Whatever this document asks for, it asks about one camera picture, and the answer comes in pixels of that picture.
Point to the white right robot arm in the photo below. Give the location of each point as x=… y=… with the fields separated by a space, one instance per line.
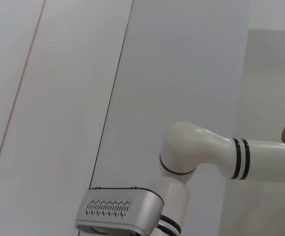
x=189 y=147

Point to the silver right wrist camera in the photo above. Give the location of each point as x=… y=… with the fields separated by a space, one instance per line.
x=122 y=216

